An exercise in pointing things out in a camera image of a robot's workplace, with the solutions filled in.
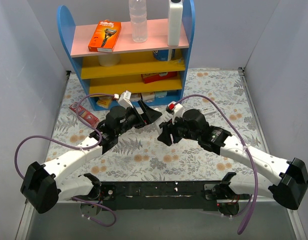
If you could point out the floral table mat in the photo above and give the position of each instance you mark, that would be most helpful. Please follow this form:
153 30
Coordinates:
139 156

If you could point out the orange razor box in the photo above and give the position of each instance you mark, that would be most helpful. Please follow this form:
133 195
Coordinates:
105 36

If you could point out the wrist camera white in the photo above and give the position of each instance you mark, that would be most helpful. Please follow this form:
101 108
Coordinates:
175 109
124 99

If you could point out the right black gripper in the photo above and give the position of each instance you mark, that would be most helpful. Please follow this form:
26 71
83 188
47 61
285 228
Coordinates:
169 131

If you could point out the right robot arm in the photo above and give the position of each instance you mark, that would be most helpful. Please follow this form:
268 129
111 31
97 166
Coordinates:
285 181

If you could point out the clear plastic bottle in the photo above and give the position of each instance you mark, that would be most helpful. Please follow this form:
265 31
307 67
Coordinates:
138 20

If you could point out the white plastic bottle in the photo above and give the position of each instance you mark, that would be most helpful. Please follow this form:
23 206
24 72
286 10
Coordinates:
175 12

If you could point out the red white remote control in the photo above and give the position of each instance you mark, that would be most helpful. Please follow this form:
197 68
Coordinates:
159 121

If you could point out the blue wooden shelf unit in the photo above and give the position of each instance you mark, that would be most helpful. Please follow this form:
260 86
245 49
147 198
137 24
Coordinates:
135 58

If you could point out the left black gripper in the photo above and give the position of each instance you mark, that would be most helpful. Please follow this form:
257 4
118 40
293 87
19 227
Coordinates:
141 117

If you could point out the white orange small box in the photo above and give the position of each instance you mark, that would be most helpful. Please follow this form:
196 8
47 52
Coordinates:
148 97

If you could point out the red flat box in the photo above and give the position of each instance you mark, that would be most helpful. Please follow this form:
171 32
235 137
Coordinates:
154 77

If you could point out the blue round tin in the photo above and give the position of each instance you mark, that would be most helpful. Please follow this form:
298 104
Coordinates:
164 55

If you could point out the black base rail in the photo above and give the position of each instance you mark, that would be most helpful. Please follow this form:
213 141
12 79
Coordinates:
166 195

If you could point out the yellow small box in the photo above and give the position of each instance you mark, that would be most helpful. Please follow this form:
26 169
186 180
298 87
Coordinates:
104 101

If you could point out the light blue small box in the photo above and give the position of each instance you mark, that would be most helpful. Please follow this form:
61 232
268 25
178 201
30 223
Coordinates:
160 94

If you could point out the red toothpaste box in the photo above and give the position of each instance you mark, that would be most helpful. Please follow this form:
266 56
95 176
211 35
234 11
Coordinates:
86 116

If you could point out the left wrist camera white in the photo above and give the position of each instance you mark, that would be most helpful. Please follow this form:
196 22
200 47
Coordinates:
124 99

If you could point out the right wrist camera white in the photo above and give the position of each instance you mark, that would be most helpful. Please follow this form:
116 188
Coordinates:
175 109

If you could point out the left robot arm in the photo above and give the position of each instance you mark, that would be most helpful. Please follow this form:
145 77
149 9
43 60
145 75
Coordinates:
44 184

